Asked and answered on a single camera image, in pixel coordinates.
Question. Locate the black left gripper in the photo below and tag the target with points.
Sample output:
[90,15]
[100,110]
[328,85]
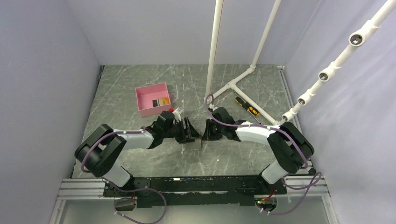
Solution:
[188,134]

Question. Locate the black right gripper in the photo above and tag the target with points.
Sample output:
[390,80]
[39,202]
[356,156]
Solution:
[208,136]

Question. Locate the grey leather card holder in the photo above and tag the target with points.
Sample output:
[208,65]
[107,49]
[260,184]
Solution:
[195,145]

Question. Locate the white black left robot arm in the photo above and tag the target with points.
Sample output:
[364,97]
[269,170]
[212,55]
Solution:
[99,152]

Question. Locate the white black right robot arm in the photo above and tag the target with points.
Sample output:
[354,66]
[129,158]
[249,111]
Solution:
[290,148]

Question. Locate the orange card in box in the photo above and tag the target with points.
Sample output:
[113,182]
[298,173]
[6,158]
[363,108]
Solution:
[163,101]

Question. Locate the pink plastic box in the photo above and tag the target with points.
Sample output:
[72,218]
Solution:
[153,99]

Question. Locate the yellow black screwdriver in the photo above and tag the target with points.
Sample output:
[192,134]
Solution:
[247,107]

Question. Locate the white PVC pipe frame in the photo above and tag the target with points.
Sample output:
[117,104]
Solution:
[251,32]

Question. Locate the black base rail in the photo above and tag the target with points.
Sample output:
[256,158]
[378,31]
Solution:
[243,190]

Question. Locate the aluminium extrusion frame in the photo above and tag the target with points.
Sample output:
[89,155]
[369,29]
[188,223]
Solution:
[80,199]

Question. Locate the white pipe with camera sockets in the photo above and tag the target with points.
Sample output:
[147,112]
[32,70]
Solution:
[355,40]

